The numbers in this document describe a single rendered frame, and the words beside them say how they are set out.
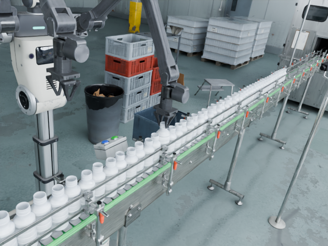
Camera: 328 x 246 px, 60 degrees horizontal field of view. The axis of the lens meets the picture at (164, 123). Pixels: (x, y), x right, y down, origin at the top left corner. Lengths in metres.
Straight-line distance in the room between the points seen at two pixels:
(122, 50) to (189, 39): 4.98
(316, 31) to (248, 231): 3.97
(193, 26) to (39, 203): 7.78
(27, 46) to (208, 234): 1.92
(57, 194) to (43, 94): 0.67
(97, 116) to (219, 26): 5.38
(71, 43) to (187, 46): 7.72
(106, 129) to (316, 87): 3.95
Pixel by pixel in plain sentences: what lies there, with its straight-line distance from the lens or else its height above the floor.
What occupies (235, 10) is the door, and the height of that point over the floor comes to 1.24.
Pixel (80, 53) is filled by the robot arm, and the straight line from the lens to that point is 0.93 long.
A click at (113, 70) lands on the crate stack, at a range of 3.86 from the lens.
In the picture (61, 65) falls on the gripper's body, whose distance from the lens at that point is 0.99.
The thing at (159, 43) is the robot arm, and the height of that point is 1.57.
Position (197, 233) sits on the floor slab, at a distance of 2.51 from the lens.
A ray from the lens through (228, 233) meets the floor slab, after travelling 2.60.
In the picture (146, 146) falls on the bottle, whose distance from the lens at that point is 1.26.
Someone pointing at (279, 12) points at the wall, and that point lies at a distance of 11.58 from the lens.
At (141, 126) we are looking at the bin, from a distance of 2.02.
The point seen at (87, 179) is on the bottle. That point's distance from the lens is 1.05.
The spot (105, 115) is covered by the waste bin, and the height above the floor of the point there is 0.41.
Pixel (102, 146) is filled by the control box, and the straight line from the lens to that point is 1.29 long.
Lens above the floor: 1.79
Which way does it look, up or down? 26 degrees down
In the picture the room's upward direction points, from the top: 8 degrees clockwise
